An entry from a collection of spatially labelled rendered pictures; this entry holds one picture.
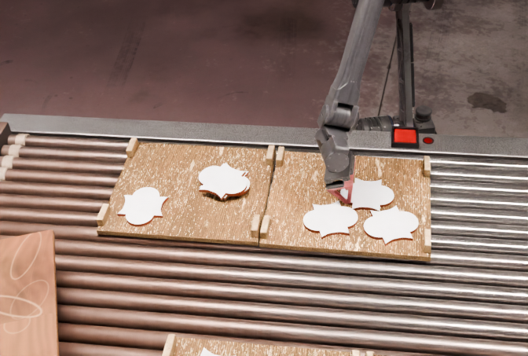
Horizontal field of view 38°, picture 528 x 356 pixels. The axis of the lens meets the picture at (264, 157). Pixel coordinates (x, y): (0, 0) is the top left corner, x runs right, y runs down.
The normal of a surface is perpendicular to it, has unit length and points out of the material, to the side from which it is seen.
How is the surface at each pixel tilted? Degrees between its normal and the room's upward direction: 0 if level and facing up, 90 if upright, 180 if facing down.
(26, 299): 0
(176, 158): 0
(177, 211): 0
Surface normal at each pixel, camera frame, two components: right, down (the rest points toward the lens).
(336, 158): 0.14, 0.54
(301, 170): -0.04, -0.76
